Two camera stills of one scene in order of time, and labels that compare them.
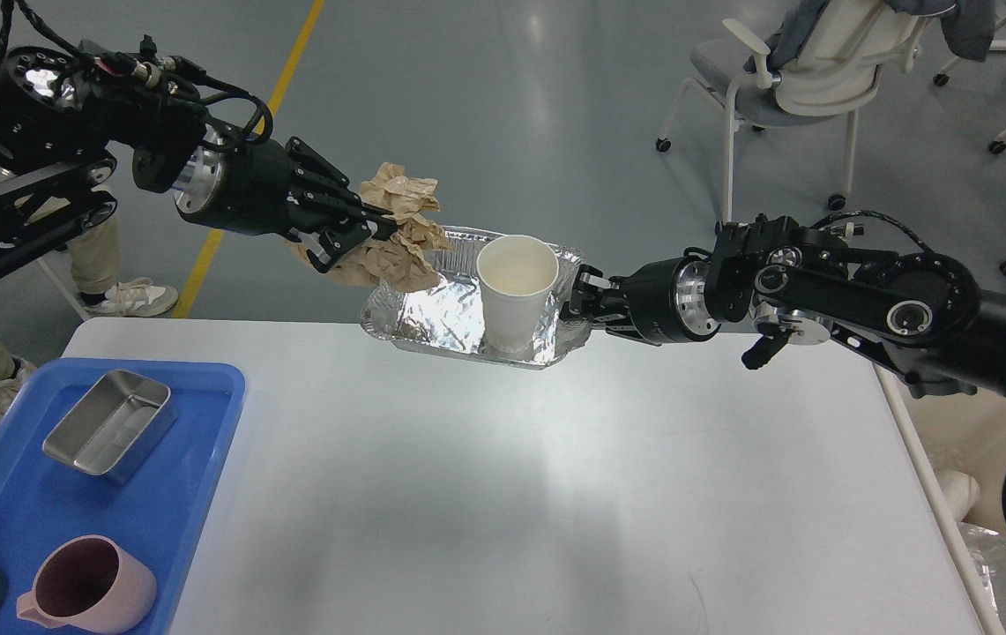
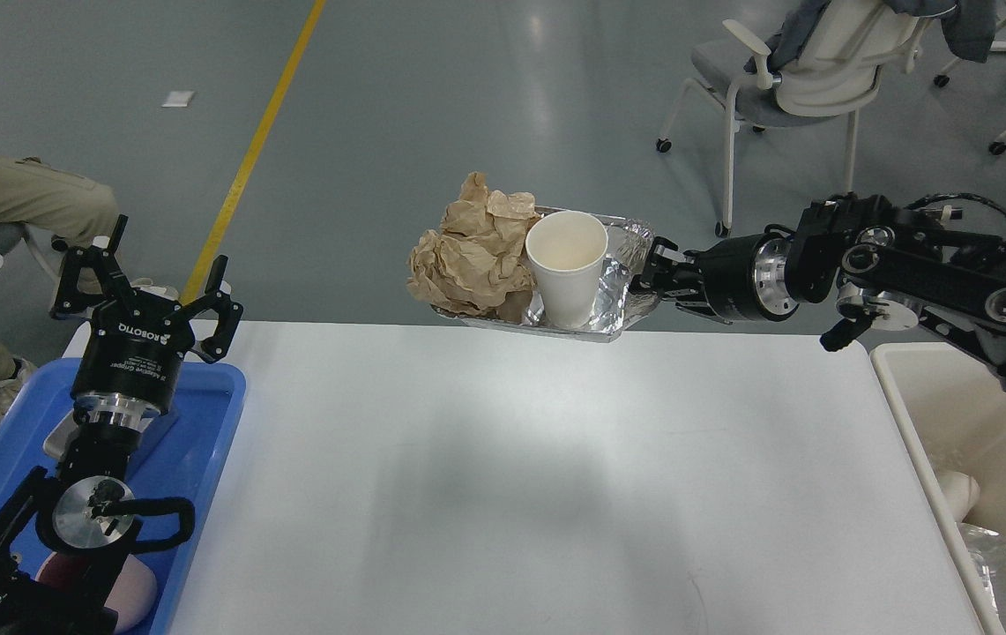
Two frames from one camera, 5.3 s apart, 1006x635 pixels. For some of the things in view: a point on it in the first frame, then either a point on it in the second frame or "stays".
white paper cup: x=516 y=272 -> x=567 y=249
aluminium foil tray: x=447 y=317 -> x=615 y=302
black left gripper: x=243 y=188 -> x=130 y=361
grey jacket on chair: x=969 y=27 stays
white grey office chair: x=830 y=69 stays
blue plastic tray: x=16 y=500 stays
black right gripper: x=667 y=302 -> x=741 y=278
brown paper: x=400 y=260 -> x=478 y=255
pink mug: x=88 y=582 stays
